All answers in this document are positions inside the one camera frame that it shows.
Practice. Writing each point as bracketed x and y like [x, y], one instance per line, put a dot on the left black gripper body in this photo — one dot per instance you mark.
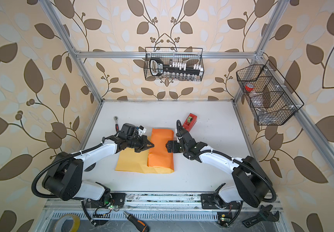
[133, 142]

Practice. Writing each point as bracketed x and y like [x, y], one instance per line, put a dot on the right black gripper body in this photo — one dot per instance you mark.
[185, 150]

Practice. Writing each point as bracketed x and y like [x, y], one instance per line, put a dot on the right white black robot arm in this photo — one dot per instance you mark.
[251, 185]

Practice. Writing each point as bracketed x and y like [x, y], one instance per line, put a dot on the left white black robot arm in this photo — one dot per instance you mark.
[63, 177]

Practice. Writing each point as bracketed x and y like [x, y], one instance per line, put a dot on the red tape dispenser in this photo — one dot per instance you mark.
[190, 122]

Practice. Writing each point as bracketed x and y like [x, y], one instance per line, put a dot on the black socket set holder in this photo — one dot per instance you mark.
[158, 68]

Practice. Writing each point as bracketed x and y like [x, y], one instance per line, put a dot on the orange black screwdriver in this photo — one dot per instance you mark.
[140, 225]

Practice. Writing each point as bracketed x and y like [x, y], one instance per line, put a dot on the red cap plastic bottle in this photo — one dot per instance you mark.
[257, 99]

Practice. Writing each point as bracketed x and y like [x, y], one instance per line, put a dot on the red handled ratchet wrench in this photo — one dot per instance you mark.
[116, 123]

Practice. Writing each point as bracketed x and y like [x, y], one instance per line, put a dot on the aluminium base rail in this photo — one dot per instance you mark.
[157, 200]

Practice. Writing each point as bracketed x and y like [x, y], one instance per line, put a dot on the back black wire basket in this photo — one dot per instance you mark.
[189, 55]

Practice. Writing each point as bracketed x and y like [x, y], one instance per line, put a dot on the black wire basket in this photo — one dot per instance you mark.
[281, 100]
[189, 55]

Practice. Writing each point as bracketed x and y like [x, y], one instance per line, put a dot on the right black wire basket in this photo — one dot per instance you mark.
[281, 100]

